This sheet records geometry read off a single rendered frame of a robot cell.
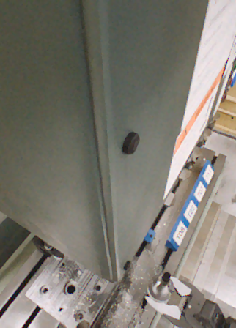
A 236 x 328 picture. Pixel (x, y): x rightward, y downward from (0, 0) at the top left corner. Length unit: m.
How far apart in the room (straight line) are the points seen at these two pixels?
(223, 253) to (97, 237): 1.11
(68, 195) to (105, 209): 0.02
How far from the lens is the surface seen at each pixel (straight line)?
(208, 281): 1.20
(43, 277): 0.95
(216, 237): 1.32
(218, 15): 0.22
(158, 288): 0.64
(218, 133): 1.56
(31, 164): 0.16
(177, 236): 1.03
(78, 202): 0.15
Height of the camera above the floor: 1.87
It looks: 51 degrees down
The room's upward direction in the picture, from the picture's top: 2 degrees counter-clockwise
